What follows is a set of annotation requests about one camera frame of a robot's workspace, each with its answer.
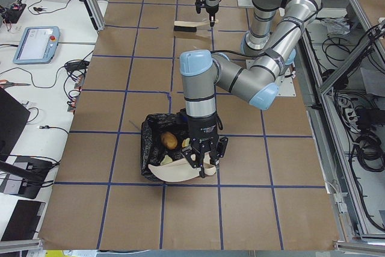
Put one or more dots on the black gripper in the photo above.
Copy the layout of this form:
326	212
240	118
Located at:
202	129
212	9

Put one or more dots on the beige plastic dustpan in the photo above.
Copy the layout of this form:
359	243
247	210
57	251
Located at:
177	171

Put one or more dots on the cream hand brush black bristles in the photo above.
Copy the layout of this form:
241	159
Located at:
190	27

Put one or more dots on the bin with black trash bag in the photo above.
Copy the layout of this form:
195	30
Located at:
152	149

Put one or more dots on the pale bread chunk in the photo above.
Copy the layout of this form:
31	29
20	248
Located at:
186	142

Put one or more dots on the yellow bread chunk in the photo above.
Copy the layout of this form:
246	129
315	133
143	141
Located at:
166	160

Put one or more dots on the brown round bread roll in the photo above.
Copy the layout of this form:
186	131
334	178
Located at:
169	140

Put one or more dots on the near blue teach pendant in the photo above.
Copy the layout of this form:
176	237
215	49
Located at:
37	45

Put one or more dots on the black monitor stand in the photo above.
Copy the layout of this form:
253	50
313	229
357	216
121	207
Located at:
25	177

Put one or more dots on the black laptop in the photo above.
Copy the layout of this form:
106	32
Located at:
24	220

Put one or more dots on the orange handled scissors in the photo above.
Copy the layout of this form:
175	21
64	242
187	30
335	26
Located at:
6	84

